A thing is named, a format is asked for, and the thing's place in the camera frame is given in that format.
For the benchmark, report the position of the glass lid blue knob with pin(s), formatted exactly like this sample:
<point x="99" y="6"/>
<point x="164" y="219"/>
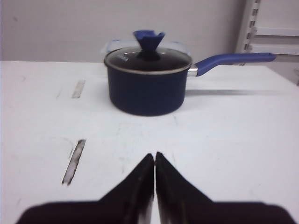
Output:
<point x="148" y="57"/>

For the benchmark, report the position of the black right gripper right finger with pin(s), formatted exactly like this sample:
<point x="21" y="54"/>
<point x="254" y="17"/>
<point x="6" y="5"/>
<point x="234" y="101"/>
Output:
<point x="174" y="193"/>

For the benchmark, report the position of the dark blue saucepan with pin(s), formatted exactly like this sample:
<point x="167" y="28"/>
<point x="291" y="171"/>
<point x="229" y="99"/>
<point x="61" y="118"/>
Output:
<point x="147" y="94"/>

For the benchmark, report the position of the clear blue-rimmed food container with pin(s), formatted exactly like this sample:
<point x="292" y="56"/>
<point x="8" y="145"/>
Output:
<point x="117" y="44"/>

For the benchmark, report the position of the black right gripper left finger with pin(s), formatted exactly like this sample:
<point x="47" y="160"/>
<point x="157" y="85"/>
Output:
<point x="130" y="202"/>

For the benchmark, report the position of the white metal shelf upright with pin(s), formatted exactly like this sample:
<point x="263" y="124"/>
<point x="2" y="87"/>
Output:
<point x="270" y="26"/>

